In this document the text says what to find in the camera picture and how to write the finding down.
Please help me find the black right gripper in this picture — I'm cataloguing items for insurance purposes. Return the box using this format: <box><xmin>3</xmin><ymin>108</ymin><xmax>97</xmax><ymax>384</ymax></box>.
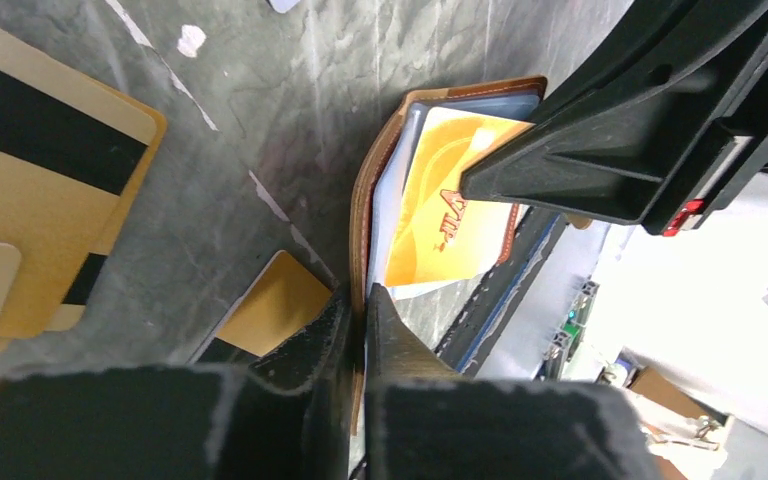
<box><xmin>461</xmin><ymin>1</ymin><xmax>768</xmax><ymax>237</ymax></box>

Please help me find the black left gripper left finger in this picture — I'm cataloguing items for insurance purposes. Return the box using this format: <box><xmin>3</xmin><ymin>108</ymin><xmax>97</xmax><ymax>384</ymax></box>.
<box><xmin>0</xmin><ymin>289</ymin><xmax>352</xmax><ymax>479</ymax></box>

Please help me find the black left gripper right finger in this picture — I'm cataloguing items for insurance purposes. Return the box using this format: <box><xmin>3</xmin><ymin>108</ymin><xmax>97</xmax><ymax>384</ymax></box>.
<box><xmin>365</xmin><ymin>285</ymin><xmax>660</xmax><ymax>479</ymax></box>

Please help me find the gold VIP card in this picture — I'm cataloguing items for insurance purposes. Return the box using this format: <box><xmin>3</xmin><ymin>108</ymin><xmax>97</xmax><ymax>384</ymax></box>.
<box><xmin>380</xmin><ymin>106</ymin><xmax>531</xmax><ymax>287</ymax></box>

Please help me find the brown leather card holder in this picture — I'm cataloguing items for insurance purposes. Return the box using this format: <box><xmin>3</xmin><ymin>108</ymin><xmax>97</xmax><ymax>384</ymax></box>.
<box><xmin>348</xmin><ymin>74</ymin><xmax>550</xmax><ymax>439</ymax></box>

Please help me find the gold card with stripes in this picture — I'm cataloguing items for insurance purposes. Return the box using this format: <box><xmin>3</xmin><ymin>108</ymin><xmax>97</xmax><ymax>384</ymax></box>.
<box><xmin>188</xmin><ymin>250</ymin><xmax>332</xmax><ymax>365</ymax></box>

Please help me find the gold card stack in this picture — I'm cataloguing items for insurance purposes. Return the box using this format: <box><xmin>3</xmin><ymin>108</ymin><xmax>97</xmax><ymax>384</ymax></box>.
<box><xmin>0</xmin><ymin>29</ymin><xmax>167</xmax><ymax>353</ymax></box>

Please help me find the black aluminium base frame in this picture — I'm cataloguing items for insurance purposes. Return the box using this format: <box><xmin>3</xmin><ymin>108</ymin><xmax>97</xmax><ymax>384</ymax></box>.
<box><xmin>434</xmin><ymin>208</ymin><xmax>566</xmax><ymax>376</ymax></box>

